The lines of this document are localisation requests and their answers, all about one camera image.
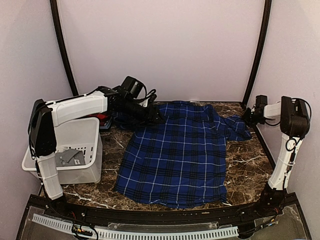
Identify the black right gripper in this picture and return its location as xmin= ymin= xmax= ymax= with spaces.
xmin=240 ymin=107 xmax=264 ymax=128

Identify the blue plaid long sleeve shirt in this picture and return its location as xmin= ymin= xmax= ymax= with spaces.
xmin=114 ymin=101 xmax=252 ymax=209

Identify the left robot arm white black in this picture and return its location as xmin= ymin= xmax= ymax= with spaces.
xmin=27 ymin=76 xmax=164 ymax=218

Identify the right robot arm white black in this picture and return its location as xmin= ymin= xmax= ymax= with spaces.
xmin=242 ymin=95 xmax=312 ymax=217

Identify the red black plaid folded shirt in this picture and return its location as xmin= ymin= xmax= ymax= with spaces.
xmin=96 ymin=113 xmax=110 ymax=122

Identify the white plastic laundry basket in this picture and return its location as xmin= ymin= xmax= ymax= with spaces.
xmin=21 ymin=117 xmax=104 ymax=185

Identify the grey shirt in basket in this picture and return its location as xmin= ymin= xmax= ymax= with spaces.
xmin=55 ymin=148 xmax=86 ymax=167

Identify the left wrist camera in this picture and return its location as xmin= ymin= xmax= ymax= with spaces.
xmin=139 ymin=89 xmax=157 ymax=108

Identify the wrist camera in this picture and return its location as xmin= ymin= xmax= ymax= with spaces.
xmin=254 ymin=95 xmax=268 ymax=111
xmin=139 ymin=89 xmax=157 ymax=108

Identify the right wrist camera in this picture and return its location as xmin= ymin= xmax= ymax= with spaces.
xmin=254 ymin=95 xmax=268 ymax=111

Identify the black front rail base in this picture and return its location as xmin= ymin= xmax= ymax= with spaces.
xmin=26 ymin=193 xmax=301 ymax=232

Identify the white slotted cable duct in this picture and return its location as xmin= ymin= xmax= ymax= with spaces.
xmin=31 ymin=214 xmax=239 ymax=240

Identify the black corner frame post right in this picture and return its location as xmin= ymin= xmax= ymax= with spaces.
xmin=241 ymin=0 xmax=272 ymax=108

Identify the black corner frame post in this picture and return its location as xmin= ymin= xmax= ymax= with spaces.
xmin=49 ymin=0 xmax=79 ymax=96
xmin=241 ymin=0 xmax=272 ymax=108

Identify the black corner frame post left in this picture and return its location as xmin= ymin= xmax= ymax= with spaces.
xmin=49 ymin=0 xmax=79 ymax=96

